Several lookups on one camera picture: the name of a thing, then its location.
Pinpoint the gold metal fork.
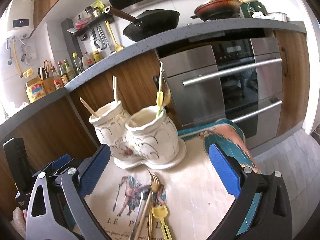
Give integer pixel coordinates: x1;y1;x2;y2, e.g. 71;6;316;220
134;170;161;240

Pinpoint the silver metal fork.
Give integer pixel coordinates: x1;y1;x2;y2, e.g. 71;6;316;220
129;192;145;240

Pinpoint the person left hand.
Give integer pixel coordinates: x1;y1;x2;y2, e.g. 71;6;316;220
11;207;27;239

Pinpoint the horse print quilted mat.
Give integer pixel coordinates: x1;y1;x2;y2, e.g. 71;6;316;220
85;119;258;239

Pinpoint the yellow oil bottle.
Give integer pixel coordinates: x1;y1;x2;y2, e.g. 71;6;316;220
23;68;47;103

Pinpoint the wooden knife block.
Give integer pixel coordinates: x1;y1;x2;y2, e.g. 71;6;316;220
42;77;56;94

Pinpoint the red cap sauce bottle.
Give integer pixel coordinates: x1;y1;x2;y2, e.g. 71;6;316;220
51;66;63;90

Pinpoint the green glass bottle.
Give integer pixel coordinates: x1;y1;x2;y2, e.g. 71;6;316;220
57;60;75;85

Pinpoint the white ceramic utensil holder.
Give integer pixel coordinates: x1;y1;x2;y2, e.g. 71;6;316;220
89;101;187;170

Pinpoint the clear yellow cap bottle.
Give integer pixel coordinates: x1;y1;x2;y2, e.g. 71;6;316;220
72;52;84;74

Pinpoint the yellow mustard bottle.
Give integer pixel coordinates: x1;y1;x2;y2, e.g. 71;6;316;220
93;50;103;63

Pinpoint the yellow hanging spatula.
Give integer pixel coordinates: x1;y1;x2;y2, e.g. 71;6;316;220
105;20;124;52

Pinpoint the stainless steel oven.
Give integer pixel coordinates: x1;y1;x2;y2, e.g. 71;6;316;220
160;37;283;148

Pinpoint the white water heater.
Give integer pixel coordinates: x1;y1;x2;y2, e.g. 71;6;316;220
7;0;35;35

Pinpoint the grey stone countertop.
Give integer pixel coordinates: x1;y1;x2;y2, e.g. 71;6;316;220
1;18;307;141

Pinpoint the red brown frying pan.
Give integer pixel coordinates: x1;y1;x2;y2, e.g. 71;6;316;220
190;0;259;22

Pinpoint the black wall spice shelf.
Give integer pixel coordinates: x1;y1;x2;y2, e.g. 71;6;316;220
72;14;114;37

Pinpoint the black wok wooden handle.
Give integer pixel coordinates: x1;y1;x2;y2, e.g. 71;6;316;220
104;6;180;42

